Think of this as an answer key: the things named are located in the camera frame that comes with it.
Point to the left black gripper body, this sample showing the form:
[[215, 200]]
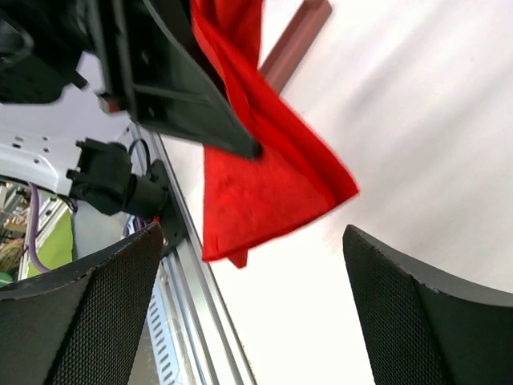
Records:
[[42, 43]]

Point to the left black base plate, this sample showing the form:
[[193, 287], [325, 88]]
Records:
[[169, 216]]

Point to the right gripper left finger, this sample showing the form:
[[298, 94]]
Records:
[[81, 323]]

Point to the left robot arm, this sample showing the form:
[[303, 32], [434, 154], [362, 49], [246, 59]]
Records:
[[87, 170]]

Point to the brown utensil tray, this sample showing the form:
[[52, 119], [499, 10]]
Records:
[[294, 42]]

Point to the slotted cable duct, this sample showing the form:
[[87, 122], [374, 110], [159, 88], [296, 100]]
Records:
[[167, 364]]

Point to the front aluminium rail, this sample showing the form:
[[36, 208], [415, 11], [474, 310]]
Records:
[[206, 342]]

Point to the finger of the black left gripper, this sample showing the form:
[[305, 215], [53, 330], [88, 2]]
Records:
[[169, 85]]

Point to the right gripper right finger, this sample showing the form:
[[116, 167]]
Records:
[[422, 325]]

